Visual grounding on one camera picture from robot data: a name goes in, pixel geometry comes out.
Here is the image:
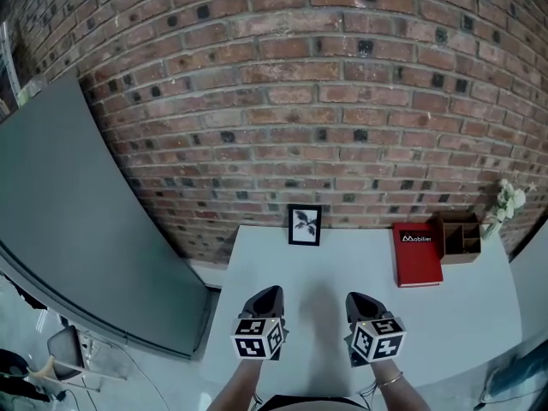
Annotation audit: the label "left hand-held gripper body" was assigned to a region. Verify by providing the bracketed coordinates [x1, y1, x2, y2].
[229, 284, 289, 361]

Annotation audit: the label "person's beige top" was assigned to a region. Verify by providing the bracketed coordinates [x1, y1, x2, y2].
[259, 397, 367, 411]

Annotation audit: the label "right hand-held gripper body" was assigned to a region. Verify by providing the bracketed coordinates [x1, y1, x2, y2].
[343, 291, 407, 368]

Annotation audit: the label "person's left forearm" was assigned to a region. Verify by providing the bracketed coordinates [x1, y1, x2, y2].
[206, 357, 275, 411]

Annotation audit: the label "black round stool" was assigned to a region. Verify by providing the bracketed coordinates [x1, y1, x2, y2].
[0, 348, 31, 378]

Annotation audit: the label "brown wooden organizer box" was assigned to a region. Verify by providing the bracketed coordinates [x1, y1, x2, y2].
[432, 211, 482, 265]

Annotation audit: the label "green packet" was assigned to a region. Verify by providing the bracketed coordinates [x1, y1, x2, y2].
[16, 74, 46, 102]

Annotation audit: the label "white metal table leg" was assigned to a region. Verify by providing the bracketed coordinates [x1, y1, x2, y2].
[0, 19, 22, 115]

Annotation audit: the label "gold bracelet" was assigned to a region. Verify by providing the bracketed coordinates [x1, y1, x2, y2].
[378, 370, 404, 390]

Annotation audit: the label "white flower bouquet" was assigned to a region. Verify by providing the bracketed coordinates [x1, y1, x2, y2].
[485, 178, 537, 222]

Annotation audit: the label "white tall cabinet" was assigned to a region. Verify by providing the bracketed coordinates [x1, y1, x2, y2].
[509, 224, 548, 342]

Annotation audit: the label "person's right forearm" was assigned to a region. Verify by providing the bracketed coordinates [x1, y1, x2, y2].
[367, 360, 432, 411]

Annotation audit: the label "red hardcover book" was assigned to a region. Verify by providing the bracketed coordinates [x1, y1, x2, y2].
[392, 222, 444, 289]

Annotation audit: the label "pale green vase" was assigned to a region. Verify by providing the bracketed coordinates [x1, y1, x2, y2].
[481, 218, 504, 241]

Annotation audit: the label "white desk with drawers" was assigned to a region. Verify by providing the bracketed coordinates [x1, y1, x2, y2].
[199, 223, 524, 402]

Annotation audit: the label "grey refrigerator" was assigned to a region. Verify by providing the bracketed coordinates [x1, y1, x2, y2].
[0, 73, 222, 361]

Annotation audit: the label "black picture frame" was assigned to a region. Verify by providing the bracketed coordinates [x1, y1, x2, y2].
[287, 204, 323, 247]

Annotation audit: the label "wooden chair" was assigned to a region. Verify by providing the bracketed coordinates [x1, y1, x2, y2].
[25, 325, 129, 393]

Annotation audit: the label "person's black trousers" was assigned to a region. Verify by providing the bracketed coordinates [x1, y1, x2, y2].
[265, 394, 360, 404]

